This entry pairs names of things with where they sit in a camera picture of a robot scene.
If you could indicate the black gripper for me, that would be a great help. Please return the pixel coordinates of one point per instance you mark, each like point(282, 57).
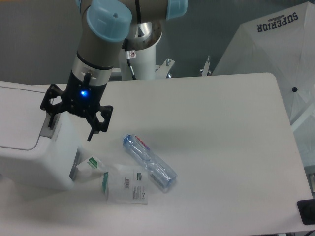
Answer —
point(81, 100)

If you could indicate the white metal base frame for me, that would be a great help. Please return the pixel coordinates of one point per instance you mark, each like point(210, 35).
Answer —
point(128, 73)

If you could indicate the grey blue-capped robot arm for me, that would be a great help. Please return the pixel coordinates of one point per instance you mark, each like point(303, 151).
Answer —
point(105, 27)

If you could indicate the white push-lid trash can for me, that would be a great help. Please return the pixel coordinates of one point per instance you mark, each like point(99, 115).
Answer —
point(31, 152)

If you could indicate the white green paper wrapper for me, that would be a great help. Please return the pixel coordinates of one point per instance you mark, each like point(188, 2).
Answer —
point(91, 167)

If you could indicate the black device at edge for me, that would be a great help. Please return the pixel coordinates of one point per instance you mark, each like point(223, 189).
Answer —
point(307, 211)

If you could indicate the clear plastic packaging bag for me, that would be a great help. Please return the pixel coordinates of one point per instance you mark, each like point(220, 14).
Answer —
point(125, 185)

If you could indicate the crushed clear plastic bottle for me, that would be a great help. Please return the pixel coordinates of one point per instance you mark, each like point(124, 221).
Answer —
point(161, 173)

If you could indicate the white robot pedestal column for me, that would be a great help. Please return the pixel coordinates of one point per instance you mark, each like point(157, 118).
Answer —
point(139, 48)

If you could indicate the white SUPERIOR umbrella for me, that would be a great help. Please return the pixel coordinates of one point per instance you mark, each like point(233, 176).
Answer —
point(283, 44)

